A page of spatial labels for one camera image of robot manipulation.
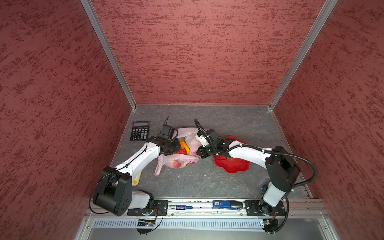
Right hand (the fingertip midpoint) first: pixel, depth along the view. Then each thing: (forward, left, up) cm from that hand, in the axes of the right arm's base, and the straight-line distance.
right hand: (197, 156), depth 86 cm
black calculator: (+22, +40, -4) cm, 46 cm away
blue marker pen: (-25, +10, -5) cm, 28 cm away
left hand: (+3, +11, +2) cm, 11 cm away
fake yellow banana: (+6, +6, -2) cm, 9 cm away
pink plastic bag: (-3, +11, +1) cm, 11 cm away
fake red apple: (+3, +9, 0) cm, 9 cm away
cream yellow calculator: (-12, +35, -4) cm, 37 cm away
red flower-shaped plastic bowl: (-4, -20, -6) cm, 21 cm away
